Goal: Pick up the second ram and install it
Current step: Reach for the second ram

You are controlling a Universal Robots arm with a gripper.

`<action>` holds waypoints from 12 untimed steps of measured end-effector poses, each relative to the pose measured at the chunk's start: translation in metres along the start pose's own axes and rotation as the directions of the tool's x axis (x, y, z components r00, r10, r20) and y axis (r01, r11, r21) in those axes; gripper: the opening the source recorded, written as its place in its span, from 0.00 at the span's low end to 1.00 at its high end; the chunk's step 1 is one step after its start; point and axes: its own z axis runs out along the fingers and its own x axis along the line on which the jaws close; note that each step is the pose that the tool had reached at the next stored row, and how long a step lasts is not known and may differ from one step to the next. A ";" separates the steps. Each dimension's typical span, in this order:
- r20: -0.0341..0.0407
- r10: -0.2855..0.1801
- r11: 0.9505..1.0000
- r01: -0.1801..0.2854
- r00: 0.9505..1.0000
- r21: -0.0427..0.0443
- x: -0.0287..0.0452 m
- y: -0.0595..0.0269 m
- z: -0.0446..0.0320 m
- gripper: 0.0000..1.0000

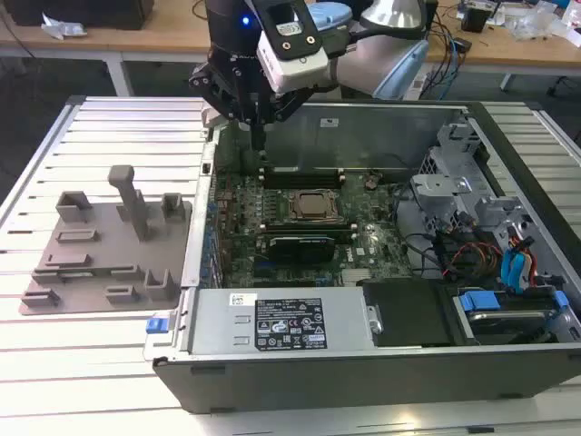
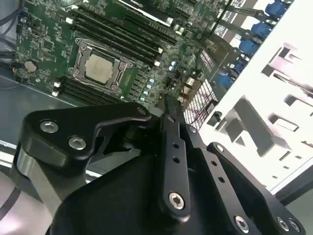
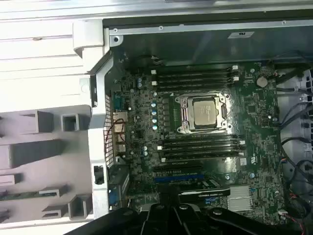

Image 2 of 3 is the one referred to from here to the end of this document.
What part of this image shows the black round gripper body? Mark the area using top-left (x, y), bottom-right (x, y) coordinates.
top-left (50, 153), bottom-right (236, 235)

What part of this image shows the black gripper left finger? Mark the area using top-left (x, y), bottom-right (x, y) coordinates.
top-left (13, 96), bottom-right (192, 220)

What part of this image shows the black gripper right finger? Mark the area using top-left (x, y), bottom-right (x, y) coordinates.
top-left (180, 102), bottom-right (307, 235)

